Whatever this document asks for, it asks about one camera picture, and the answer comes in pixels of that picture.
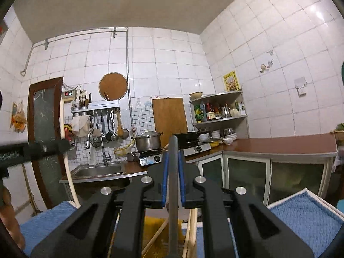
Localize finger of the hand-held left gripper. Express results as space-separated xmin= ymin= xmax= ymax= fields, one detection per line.
xmin=23 ymin=139 xmax=71 ymax=158

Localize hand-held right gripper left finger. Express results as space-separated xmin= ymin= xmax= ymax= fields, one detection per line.
xmin=31 ymin=152 xmax=170 ymax=258

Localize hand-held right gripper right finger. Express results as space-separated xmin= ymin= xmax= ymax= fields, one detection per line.
xmin=178 ymin=150 xmax=315 ymax=258

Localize cream wooden chopstick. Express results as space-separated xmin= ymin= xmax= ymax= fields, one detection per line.
xmin=188 ymin=209 xmax=199 ymax=258
xmin=182 ymin=222 xmax=192 ymax=258
xmin=60 ymin=100 xmax=80 ymax=209

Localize gold perforated utensil holder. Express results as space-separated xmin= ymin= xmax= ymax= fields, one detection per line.
xmin=141 ymin=216 xmax=189 ymax=258

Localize person's left hand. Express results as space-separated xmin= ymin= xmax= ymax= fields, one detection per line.
xmin=0 ymin=187 xmax=25 ymax=251

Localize brown framed glass door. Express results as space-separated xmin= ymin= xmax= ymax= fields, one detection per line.
xmin=28 ymin=76 xmax=71 ymax=210

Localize steel gas stove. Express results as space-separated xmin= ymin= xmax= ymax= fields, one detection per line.
xmin=138 ymin=142 xmax=212 ymax=166

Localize red hanging bag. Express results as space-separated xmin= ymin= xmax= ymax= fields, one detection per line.
xmin=64 ymin=124 xmax=75 ymax=143

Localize steel cooking pot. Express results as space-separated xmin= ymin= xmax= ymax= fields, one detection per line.
xmin=131 ymin=129 xmax=164 ymax=152

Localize black wok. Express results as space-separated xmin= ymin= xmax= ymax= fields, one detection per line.
xmin=172 ymin=131 xmax=201 ymax=143

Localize white cloth bag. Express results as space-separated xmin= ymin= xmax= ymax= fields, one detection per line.
xmin=72 ymin=115 xmax=91 ymax=138

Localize steel sink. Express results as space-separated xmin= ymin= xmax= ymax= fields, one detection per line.
xmin=70 ymin=163 xmax=127 ymax=180

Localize steel faucet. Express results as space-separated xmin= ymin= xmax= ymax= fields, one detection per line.
xmin=84 ymin=128 xmax=112 ymax=166

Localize stack of white bowls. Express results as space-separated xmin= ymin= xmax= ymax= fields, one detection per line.
xmin=198 ymin=127 xmax=238 ymax=145

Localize wooden cutting board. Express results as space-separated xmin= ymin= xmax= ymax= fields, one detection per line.
xmin=152 ymin=97 xmax=189 ymax=141

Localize brown wooden chopstick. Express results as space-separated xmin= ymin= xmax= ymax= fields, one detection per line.
xmin=141 ymin=218 xmax=169 ymax=256
xmin=109 ymin=213 xmax=120 ymax=258

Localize black ladle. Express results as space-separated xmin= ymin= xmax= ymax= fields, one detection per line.
xmin=105 ymin=110 xmax=113 ymax=142

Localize white kitchen cabinet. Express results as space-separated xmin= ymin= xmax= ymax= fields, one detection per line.
xmin=185 ymin=153 xmax=337 ymax=207

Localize steel ladle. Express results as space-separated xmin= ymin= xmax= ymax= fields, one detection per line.
xmin=111 ymin=110 xmax=119 ymax=142

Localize wooden spatula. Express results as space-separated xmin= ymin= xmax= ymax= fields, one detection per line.
xmin=116 ymin=110 xmax=130 ymax=141

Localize steel corner shelf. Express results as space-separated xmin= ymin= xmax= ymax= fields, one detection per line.
xmin=189 ymin=91 xmax=251 ymax=140

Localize row of condiment bottles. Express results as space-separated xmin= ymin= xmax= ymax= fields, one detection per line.
xmin=193 ymin=100 xmax=246 ymax=122

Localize round bamboo board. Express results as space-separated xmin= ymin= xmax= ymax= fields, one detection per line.
xmin=98 ymin=71 xmax=128 ymax=101

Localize kitchen counter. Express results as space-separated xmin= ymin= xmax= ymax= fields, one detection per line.
xmin=59 ymin=133 xmax=338 ymax=184

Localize blue fleece blanket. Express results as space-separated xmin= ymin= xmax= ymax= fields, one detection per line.
xmin=20 ymin=189 xmax=344 ymax=258

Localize cluttered side shelf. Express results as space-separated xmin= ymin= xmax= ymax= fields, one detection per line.
xmin=332 ymin=123 xmax=344 ymax=174

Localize orange wall picture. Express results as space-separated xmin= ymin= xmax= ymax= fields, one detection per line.
xmin=10 ymin=101 xmax=28 ymax=133

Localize dark wire strainer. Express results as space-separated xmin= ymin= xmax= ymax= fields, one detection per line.
xmin=89 ymin=134 xmax=103 ymax=148

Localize yellow hose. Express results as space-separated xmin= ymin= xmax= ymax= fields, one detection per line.
xmin=114 ymin=139 xmax=136 ymax=157

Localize steel wall utensil rack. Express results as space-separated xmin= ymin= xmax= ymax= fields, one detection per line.
xmin=71 ymin=100 xmax=120 ymax=114

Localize yellow wall poster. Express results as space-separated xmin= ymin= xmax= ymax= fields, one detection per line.
xmin=222 ymin=70 xmax=241 ymax=92

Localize grey wall pipe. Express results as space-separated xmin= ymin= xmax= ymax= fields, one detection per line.
xmin=20 ymin=26 xmax=133 ymax=108

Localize wall stickers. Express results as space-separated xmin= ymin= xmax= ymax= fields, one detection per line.
xmin=259 ymin=49 xmax=275 ymax=74

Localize white wall switch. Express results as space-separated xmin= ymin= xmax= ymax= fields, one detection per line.
xmin=294 ymin=77 xmax=308 ymax=97

